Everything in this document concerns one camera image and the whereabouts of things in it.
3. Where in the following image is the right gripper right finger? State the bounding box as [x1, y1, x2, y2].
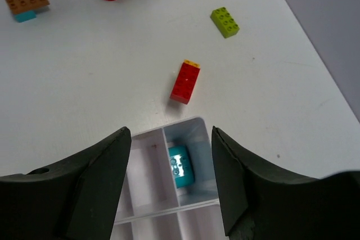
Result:
[211, 127, 359, 239]

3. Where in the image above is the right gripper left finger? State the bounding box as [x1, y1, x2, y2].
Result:
[1, 127, 132, 239]

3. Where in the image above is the teal curved lego brick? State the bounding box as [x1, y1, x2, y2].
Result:
[168, 146, 195, 188]

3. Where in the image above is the red lego brick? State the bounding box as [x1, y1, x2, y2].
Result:
[170, 62, 200, 105]

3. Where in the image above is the brown lego brick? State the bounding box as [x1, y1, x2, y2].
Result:
[5, 0, 50, 22]

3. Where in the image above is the yellow lego brick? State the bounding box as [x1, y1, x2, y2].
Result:
[184, 60, 200, 69]

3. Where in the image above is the left white divided container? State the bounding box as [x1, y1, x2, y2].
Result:
[111, 117, 226, 239]

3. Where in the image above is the lime green lego brick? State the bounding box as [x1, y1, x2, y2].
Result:
[210, 7, 240, 38]

